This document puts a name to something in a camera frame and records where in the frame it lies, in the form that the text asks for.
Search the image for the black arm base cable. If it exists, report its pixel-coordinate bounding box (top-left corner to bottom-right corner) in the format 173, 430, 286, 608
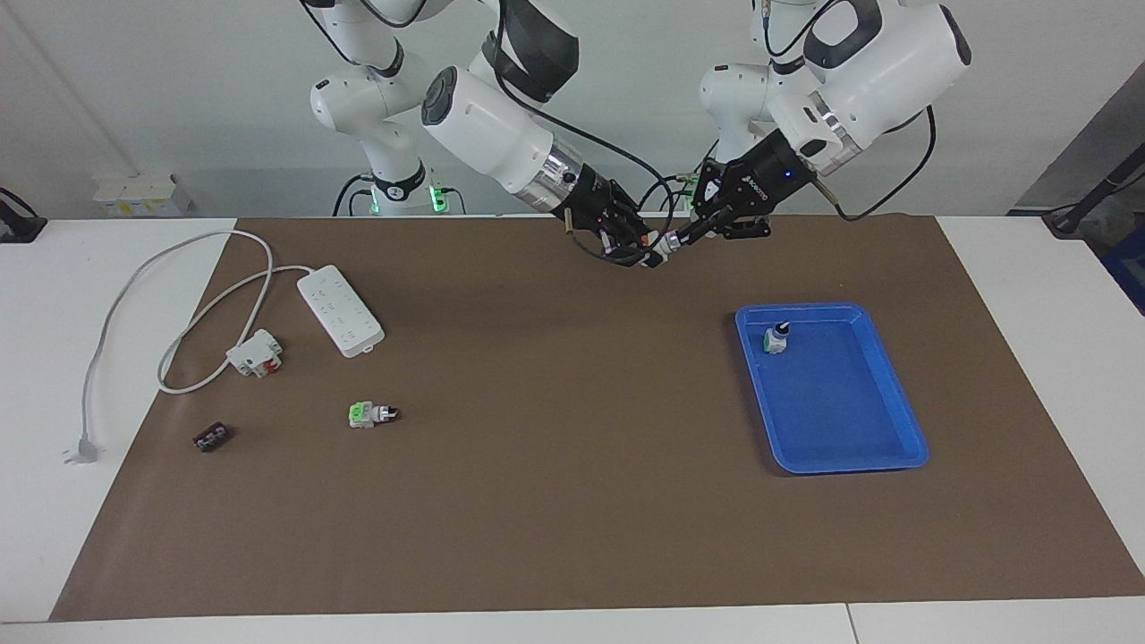
333, 172, 373, 217
657, 173, 700, 214

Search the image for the black right arm base cable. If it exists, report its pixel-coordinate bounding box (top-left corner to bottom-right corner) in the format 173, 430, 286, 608
333, 172, 373, 217

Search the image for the white power strip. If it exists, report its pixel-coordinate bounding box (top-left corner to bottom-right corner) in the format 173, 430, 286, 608
296, 264, 386, 359

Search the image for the brown paper table mat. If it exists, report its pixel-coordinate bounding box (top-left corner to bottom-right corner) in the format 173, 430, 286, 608
49, 215, 1145, 623

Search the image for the black stand with pole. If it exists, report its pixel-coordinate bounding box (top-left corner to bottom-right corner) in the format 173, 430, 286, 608
1042, 143, 1145, 240

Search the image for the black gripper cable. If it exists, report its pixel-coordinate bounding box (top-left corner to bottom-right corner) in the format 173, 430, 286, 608
756, 0, 938, 223
488, 0, 683, 269

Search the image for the white red circuit breaker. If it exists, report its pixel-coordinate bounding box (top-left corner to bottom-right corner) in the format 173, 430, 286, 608
225, 328, 285, 379

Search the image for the black clamp device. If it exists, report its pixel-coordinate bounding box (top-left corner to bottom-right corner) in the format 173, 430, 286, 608
0, 186, 48, 244

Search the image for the blue plastic tray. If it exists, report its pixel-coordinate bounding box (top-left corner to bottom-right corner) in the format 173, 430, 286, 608
734, 301, 930, 475

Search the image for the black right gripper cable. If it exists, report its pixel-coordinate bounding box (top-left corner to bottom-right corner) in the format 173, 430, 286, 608
488, 0, 683, 269

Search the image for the blue crate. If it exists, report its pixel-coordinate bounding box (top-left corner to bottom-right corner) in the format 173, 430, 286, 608
1102, 224, 1145, 316

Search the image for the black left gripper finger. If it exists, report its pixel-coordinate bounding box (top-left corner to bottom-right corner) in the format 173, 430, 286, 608
666, 191, 718, 249
682, 213, 774, 254

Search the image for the white background box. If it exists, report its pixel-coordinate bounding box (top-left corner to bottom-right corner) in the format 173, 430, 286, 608
92, 173, 194, 218

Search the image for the black left arm base cable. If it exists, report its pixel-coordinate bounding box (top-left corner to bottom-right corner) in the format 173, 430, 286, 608
657, 173, 700, 214

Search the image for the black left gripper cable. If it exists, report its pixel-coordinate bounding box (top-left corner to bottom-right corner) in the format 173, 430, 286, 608
756, 0, 938, 223

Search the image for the white power cord with plug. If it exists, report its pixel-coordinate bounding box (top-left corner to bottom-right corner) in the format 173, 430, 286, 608
63, 229, 316, 467

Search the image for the bright green push switch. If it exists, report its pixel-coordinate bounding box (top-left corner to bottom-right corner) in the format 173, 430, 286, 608
348, 401, 402, 430

